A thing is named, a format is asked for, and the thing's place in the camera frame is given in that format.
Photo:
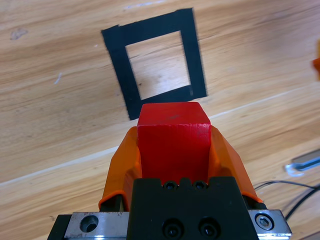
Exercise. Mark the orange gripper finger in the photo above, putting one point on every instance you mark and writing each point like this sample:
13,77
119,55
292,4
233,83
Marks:
317,68
227,165
120,170

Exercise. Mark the red wooden block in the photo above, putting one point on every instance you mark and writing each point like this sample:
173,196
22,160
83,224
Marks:
172,145

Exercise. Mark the aluminium profile bar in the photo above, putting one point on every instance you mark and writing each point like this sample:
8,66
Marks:
307,162

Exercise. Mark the black tape square outline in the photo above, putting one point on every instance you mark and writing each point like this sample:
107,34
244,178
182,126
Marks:
117,70

